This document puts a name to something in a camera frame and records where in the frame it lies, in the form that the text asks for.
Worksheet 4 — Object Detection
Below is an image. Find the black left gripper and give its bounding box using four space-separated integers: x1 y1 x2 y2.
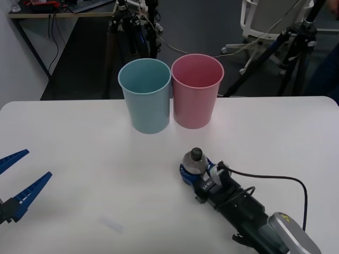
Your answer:
0 149 53 225

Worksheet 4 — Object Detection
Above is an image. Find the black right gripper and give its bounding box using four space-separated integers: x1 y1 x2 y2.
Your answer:
179 157 267 234

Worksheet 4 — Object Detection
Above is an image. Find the clear bottle with black cap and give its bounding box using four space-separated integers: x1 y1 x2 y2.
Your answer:
182 147 209 176

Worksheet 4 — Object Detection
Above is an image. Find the pink plastic bin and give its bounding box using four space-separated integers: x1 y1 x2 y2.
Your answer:
171 53 225 130

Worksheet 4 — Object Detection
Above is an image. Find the pale blue plastic bin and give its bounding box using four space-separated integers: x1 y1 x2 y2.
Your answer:
117 58 172 135

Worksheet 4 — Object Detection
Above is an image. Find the person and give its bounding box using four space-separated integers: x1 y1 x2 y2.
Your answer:
304 0 339 101

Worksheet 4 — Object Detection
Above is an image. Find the dark desk with wooden edge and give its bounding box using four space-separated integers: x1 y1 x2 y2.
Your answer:
7 0 117 101

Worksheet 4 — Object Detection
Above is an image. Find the white office chair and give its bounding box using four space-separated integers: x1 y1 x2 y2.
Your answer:
221 0 314 75

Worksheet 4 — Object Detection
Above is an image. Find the red tool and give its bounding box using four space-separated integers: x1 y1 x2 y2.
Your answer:
22 0 60 8

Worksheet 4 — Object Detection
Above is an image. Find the dark keyboard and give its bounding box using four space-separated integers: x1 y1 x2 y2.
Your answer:
67 0 113 13

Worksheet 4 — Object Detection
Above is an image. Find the thin white cable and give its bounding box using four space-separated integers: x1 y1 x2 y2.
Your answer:
140 0 305 58

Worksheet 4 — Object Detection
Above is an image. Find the hanging black cable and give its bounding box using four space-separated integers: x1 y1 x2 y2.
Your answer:
47 12 60 78

